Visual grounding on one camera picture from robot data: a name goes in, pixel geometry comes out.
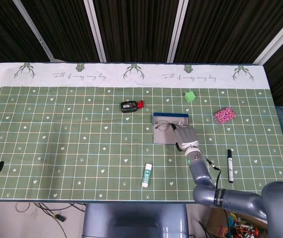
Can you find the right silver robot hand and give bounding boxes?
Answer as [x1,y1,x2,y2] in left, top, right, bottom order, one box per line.
[170,122,200,152]

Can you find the grey glasses case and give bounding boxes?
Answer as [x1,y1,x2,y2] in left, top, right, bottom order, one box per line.
[152,112,190,145]

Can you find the thin wire-frame eyeglasses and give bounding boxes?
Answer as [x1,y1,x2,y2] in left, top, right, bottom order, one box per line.
[154,119,186,131]

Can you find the green cube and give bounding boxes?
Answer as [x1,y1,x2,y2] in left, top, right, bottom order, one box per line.
[183,91,196,103]

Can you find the pink patterned box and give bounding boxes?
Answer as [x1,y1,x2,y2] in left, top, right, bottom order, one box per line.
[212,106,238,125]

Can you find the black white marker pen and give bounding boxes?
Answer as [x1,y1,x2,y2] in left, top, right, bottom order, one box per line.
[226,149,234,183]

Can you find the white green glue stick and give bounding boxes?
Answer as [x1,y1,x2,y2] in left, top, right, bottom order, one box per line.
[141,163,153,188]

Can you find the black bottle red cap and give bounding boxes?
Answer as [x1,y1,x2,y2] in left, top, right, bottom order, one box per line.
[119,99,145,114]

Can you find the black power adapter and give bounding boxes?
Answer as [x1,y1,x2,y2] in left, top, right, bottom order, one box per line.
[52,213,67,222]

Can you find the green grid tablecloth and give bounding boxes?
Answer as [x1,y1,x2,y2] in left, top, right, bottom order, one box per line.
[0,61,283,202]

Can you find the grey-blue robot torso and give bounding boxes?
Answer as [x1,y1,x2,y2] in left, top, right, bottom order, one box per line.
[81,203,190,238]

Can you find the colourful toy pile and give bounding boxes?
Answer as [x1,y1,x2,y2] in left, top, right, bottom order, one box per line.
[226,210,269,238]

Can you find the dark pleated curtain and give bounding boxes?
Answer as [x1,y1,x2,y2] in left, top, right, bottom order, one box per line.
[0,0,283,110]

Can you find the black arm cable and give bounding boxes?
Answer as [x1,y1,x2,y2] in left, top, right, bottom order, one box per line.
[206,157,222,187]

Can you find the tangled black floor cables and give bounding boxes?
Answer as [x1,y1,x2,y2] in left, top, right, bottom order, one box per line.
[0,201,86,238]

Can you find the white partition post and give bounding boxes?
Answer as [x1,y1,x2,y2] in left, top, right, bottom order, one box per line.
[253,10,283,65]
[13,0,56,63]
[167,0,192,63]
[84,0,107,63]

